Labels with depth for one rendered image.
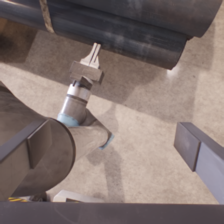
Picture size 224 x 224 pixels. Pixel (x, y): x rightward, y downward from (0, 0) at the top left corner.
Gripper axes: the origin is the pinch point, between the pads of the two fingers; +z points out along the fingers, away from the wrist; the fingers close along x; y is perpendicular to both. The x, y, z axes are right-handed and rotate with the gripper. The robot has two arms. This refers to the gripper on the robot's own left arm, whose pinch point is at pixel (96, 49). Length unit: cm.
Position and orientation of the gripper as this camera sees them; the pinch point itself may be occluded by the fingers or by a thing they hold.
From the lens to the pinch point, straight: 72.8
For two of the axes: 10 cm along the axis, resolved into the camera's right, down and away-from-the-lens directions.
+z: 3.5, -9.3, 0.7
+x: 9.3, 3.4, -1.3
